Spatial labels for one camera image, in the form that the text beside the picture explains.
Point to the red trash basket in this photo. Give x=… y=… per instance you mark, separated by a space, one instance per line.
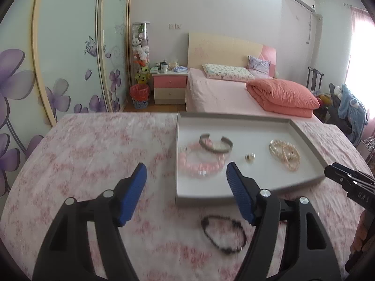
x=139 y=96

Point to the shallow grey cardboard tray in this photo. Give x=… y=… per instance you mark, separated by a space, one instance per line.
x=263 y=181

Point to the person's right hand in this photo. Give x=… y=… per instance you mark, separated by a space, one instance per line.
x=363 y=234

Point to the blue cloth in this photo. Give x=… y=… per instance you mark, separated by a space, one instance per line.
x=180 y=69

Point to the bed with beige headboard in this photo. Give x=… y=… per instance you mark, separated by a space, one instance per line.
x=216 y=49

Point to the pink curtain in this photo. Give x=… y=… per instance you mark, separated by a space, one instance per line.
x=360 y=49

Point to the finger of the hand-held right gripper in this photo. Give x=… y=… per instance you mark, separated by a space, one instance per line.
x=360 y=174
x=345 y=181

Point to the folded orange quilt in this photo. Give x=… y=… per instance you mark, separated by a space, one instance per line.
x=281 y=96

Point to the pink and beige nightstand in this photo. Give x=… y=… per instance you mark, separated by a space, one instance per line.
x=170 y=89

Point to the wardrobe with purple flower doors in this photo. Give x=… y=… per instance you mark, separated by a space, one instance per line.
x=67 y=35

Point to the blue plush garment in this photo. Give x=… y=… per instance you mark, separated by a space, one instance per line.
x=353 y=111

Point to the clear tube of plush toys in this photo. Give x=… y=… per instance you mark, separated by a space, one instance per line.
x=140 y=46

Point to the air conditioner pipe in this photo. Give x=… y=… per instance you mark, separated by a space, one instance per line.
x=309 y=29

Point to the black and white cup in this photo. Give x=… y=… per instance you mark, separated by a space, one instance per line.
x=164 y=68

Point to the pink floral tablecloth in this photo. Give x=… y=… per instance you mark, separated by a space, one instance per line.
x=88 y=152

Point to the dark cluttered chair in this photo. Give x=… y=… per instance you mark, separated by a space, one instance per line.
x=334 y=114

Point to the purple pillow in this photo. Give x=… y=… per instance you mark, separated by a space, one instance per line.
x=259 y=66

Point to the white floral pillow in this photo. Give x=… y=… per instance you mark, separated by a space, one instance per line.
x=228 y=72

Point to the wide silver cuff bangle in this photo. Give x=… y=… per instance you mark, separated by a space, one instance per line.
x=218 y=150

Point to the dark wooden chair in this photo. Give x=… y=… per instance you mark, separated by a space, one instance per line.
x=315 y=77

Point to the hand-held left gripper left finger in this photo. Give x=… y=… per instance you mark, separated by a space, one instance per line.
x=131 y=196

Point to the metal rack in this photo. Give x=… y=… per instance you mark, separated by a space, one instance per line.
x=370 y=146

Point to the white wall switch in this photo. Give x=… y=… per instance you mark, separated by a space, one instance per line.
x=175 y=26

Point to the yellow plush toy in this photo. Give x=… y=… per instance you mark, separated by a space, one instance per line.
x=142 y=76

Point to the stack of books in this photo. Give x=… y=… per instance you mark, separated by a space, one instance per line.
x=154 y=70

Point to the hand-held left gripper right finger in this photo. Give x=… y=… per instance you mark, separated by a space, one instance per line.
x=240 y=196

